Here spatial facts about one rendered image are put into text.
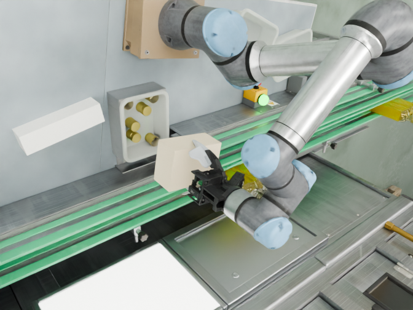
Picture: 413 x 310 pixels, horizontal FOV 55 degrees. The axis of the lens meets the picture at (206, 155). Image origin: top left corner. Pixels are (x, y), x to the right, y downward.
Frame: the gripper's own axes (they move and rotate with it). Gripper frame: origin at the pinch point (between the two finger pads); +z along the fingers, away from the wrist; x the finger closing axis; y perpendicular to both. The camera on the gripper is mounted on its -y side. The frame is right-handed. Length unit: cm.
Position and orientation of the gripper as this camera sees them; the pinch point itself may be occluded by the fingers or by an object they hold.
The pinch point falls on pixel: (191, 163)
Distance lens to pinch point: 109.1
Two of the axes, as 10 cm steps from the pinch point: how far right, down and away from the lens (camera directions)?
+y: -7.7, 1.5, -6.2
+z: -6.2, -4.2, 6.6
